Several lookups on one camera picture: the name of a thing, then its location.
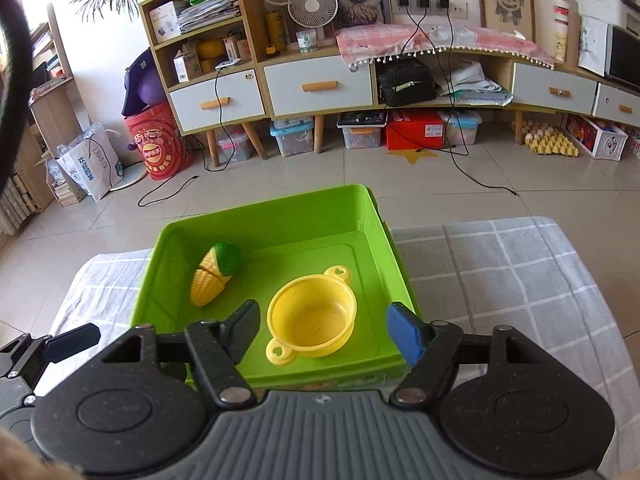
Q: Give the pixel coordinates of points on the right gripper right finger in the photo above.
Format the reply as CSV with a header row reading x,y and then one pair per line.
x,y
430,350

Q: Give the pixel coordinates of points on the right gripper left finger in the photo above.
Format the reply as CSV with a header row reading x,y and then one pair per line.
x,y
216,349

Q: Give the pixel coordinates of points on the toy corn cob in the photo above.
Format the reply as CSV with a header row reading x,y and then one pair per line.
x,y
212,274

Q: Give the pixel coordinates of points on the yellow toy pot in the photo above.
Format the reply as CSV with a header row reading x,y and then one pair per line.
x,y
312,316

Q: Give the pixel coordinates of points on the grey checked table cloth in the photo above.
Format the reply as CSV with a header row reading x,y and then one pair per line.
x,y
519,271

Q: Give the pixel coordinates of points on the green plastic bin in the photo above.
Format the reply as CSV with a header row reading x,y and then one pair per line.
x,y
281,240

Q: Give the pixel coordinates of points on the yellow star floor sticker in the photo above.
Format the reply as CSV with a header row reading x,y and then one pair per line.
x,y
413,156

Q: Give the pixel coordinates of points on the red snack bucket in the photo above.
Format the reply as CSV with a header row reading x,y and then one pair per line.
x,y
157,138

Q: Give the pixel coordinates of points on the white paper shopping bag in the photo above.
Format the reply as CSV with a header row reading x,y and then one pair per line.
x,y
91,161

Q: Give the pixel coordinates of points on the red cardboard box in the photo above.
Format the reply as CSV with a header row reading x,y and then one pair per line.
x,y
413,129

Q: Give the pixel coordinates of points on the blue lid storage box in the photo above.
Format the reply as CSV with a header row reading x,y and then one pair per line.
x,y
293,136

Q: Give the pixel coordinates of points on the clear storage box black lid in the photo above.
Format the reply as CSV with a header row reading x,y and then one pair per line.
x,y
363,128

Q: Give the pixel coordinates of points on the yellow egg tray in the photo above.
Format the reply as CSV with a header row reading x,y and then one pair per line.
x,y
542,138

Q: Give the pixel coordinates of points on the wooden side desk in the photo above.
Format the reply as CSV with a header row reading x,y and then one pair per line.
x,y
52,121

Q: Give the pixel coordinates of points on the black bag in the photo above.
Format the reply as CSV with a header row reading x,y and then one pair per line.
x,y
404,82

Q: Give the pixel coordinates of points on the white colourful toy box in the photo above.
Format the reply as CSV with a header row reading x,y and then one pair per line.
x,y
601,139

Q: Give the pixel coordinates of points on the long wooden tv cabinet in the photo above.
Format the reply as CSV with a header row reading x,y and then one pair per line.
x,y
319,83

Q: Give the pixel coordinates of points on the pink checked cloth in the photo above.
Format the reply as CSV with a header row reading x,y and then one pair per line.
x,y
385,42

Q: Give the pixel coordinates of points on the wooden shelf cabinet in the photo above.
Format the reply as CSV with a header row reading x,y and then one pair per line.
x,y
206,53

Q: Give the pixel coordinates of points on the small white desk fan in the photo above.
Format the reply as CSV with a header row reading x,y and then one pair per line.
x,y
311,18

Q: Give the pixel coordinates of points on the framed cartoon girl picture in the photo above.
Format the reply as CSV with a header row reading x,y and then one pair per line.
x,y
505,0

